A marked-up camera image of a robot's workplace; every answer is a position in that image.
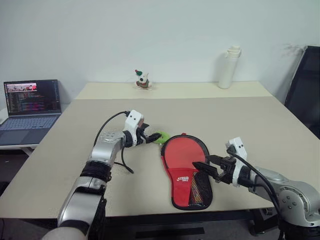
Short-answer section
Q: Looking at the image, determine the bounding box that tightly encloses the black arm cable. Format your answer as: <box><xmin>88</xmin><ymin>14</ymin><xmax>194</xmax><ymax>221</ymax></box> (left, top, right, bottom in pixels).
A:
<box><xmin>94</xmin><ymin>110</ymin><xmax>135</xmax><ymax>175</ymax></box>
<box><xmin>225</xmin><ymin>146</ymin><xmax>288</xmax><ymax>240</ymax></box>

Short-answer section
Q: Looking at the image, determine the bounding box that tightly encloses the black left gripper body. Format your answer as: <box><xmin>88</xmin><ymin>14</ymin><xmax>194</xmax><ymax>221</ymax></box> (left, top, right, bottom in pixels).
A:
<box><xmin>136</xmin><ymin>126</ymin><xmax>151</xmax><ymax>146</ymax></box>

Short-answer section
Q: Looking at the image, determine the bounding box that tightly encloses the green round zipper pull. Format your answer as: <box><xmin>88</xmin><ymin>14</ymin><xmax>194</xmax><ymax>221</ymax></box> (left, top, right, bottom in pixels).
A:
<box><xmin>152</xmin><ymin>131</ymin><xmax>171</xmax><ymax>146</ymax></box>

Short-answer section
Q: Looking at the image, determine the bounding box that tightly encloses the black office chair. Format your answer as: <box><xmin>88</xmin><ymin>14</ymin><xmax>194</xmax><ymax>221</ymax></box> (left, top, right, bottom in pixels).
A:
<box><xmin>284</xmin><ymin>45</ymin><xmax>320</xmax><ymax>140</ymax></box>

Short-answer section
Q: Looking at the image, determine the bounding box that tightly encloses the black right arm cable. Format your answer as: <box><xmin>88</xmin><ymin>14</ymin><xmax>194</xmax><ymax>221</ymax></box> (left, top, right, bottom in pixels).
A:
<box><xmin>225</xmin><ymin>146</ymin><xmax>288</xmax><ymax>240</ymax></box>

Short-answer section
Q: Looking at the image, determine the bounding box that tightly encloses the red table tennis paddle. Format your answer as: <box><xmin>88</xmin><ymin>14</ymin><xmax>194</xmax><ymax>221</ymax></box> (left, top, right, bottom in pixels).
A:
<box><xmin>163</xmin><ymin>136</ymin><xmax>210</xmax><ymax>205</ymax></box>

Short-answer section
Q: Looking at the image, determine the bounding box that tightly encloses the small plush dog toy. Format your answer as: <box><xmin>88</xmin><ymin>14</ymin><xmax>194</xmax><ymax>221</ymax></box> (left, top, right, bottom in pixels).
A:
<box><xmin>134</xmin><ymin>69</ymin><xmax>154</xmax><ymax>91</ymax></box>

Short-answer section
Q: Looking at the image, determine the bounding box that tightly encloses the white water bottle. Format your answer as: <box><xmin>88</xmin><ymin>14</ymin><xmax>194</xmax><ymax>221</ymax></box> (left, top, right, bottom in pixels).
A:
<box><xmin>218</xmin><ymin>44</ymin><xmax>243</xmax><ymax>90</ymax></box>

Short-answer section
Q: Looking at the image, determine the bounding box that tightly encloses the black red paddle case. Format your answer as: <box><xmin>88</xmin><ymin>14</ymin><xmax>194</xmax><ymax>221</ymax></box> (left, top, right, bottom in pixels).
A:
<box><xmin>159</xmin><ymin>133</ymin><xmax>214</xmax><ymax>211</ymax></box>

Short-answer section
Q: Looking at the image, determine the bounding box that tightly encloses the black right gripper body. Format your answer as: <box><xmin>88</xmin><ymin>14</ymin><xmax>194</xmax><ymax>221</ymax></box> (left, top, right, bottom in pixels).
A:
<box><xmin>215</xmin><ymin>156</ymin><xmax>237</xmax><ymax>185</ymax></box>

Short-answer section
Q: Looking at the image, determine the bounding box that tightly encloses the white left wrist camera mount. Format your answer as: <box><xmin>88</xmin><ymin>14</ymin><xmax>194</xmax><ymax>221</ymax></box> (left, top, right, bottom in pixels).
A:
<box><xmin>124</xmin><ymin>109</ymin><xmax>146</xmax><ymax>147</ymax></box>

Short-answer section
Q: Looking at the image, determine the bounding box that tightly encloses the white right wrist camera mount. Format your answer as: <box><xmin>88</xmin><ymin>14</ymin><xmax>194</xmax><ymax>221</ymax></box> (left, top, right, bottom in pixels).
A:
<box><xmin>224</xmin><ymin>136</ymin><xmax>249</xmax><ymax>187</ymax></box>

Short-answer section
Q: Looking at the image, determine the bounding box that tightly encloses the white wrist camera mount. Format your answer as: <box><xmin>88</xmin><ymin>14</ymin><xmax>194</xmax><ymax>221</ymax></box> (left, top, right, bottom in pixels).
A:
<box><xmin>124</xmin><ymin>109</ymin><xmax>146</xmax><ymax>147</ymax></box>
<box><xmin>224</xmin><ymin>136</ymin><xmax>249</xmax><ymax>187</ymax></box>

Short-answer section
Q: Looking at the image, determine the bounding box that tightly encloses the black table frame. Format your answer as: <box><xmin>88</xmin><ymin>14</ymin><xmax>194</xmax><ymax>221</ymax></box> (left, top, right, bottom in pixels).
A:
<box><xmin>104</xmin><ymin>208</ymin><xmax>279</xmax><ymax>237</ymax></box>

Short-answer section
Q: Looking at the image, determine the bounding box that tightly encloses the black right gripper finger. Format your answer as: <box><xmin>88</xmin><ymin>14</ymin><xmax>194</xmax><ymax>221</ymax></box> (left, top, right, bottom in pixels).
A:
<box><xmin>191</xmin><ymin>161</ymin><xmax>222</xmax><ymax>179</ymax></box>
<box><xmin>206</xmin><ymin>154</ymin><xmax>227</xmax><ymax>165</ymax></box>

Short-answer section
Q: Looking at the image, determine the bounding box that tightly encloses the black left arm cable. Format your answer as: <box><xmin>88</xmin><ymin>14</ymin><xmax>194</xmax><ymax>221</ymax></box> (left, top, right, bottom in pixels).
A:
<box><xmin>94</xmin><ymin>110</ymin><xmax>135</xmax><ymax>175</ymax></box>

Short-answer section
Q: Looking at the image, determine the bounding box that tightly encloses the open grey laptop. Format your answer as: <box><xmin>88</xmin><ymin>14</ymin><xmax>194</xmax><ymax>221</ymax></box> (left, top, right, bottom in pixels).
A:
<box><xmin>0</xmin><ymin>79</ymin><xmax>63</xmax><ymax>146</ymax></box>

